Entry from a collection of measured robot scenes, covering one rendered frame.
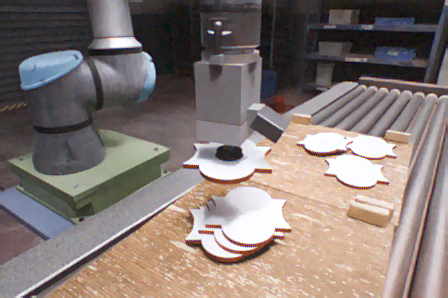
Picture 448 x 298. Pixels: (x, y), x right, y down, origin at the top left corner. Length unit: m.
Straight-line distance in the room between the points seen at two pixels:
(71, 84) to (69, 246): 0.31
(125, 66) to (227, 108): 0.37
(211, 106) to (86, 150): 0.38
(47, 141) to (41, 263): 0.26
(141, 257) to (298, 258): 0.22
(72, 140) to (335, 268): 0.54
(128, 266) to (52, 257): 0.14
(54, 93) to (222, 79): 0.38
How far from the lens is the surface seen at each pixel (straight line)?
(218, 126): 0.40
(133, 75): 0.71
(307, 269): 0.45
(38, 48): 5.36
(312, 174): 0.68
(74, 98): 0.68
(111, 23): 0.72
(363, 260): 0.49
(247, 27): 0.38
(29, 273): 0.54
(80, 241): 0.56
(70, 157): 0.71
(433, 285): 0.52
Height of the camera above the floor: 1.25
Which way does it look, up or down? 24 degrees down
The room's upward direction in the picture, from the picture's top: straight up
